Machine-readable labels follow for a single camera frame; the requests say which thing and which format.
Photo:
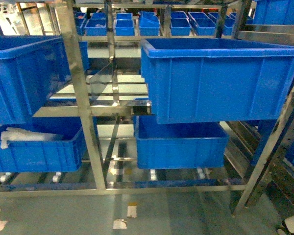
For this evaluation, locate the blue bin lower centre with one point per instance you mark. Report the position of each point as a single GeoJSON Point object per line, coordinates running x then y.
{"type": "Point", "coordinates": [178, 146]}

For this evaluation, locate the blue bin lower left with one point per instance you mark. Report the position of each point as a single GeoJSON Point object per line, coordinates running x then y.
{"type": "Point", "coordinates": [64, 155]}

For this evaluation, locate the large blue bin upper left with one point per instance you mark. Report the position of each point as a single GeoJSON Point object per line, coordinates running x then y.
{"type": "Point", "coordinates": [32, 70]}

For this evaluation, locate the stainless steel rack frame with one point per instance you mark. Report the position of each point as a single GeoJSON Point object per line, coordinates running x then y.
{"type": "Point", "coordinates": [108, 103]}

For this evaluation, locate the large blue bin upper right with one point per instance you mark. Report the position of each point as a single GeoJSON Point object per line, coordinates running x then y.
{"type": "Point", "coordinates": [208, 80]}

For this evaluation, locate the large blue bin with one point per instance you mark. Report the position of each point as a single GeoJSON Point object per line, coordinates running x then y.
{"type": "Point", "coordinates": [208, 80]}
{"type": "Point", "coordinates": [32, 70]}

